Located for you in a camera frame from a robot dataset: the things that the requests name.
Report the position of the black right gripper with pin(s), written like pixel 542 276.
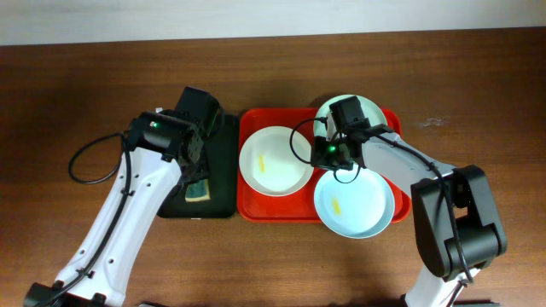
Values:
pixel 317 158

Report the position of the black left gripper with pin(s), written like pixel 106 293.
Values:
pixel 203 172

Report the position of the yellow green sponge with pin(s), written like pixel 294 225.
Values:
pixel 197 191

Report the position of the light blue plate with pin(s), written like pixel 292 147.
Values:
pixel 354 204

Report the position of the white plate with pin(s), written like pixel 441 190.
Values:
pixel 274 161

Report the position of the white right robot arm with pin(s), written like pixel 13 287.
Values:
pixel 458 229

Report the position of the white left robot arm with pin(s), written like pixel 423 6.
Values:
pixel 160 152

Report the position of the black plastic tray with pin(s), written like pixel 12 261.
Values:
pixel 222 156

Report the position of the red plastic tray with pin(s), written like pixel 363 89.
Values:
pixel 259 208

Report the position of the green plate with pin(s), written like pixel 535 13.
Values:
pixel 370 110

